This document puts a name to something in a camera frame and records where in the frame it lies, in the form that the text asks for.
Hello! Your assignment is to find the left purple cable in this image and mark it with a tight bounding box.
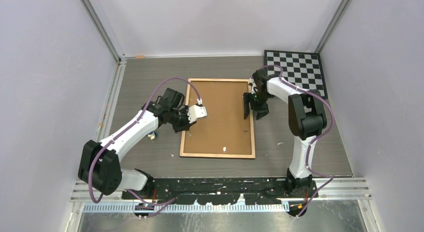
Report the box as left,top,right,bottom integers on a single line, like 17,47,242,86
86,76,204,219

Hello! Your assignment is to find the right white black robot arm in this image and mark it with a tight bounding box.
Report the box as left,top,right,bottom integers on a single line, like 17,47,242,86
243,68,327,197

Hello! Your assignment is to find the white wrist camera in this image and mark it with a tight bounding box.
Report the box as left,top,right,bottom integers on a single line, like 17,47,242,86
248,78,257,94
187,98,207,124

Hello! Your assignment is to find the aluminium rail frame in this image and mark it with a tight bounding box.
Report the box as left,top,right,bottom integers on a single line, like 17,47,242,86
64,177,382,232

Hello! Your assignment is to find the brown frame backing board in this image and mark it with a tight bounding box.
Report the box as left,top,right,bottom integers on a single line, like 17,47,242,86
183,81,253,156

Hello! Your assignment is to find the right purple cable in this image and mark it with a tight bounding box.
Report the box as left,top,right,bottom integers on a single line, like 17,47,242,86
256,64,335,218

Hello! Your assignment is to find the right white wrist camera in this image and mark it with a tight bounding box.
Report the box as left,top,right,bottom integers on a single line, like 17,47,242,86
248,78,257,94

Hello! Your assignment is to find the colourful toy block truck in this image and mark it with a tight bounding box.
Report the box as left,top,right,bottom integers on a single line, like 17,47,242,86
147,131,158,140

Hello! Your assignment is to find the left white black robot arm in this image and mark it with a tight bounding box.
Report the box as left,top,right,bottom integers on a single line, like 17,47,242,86
77,88,207,199

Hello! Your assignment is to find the purple cable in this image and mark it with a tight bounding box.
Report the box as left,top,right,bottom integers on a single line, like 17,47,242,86
86,76,204,219
256,64,335,218

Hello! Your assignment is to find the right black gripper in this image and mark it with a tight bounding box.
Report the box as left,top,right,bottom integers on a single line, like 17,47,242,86
243,91,271,120

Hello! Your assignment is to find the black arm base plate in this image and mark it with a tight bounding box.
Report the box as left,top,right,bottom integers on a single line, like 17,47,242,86
122,177,318,206

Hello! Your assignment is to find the black wooden picture frame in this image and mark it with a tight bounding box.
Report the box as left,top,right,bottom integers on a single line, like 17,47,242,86
179,78,257,160

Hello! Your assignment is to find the black white checkerboard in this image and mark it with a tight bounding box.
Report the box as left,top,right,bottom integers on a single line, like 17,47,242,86
263,49,328,100

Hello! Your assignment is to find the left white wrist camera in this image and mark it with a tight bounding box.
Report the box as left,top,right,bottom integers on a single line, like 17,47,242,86
187,98,207,124

